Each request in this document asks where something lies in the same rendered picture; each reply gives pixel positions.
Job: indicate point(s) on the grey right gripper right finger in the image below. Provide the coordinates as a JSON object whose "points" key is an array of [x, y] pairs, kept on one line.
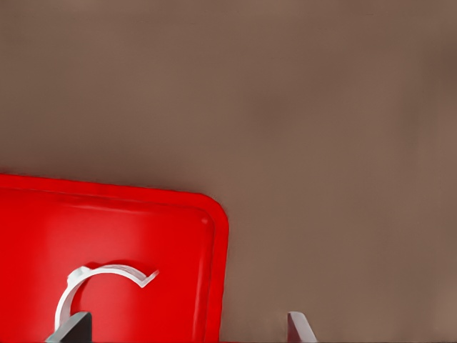
{"points": [[299, 329]]}

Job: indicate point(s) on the red plastic tray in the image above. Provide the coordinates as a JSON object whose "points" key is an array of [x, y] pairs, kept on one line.
{"points": [[143, 232]]}

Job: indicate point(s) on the white drainage pipe clamp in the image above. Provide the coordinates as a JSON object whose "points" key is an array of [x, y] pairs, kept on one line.
{"points": [[71, 286]]}

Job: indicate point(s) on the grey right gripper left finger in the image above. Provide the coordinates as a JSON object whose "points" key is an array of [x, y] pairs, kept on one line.
{"points": [[76, 328]]}

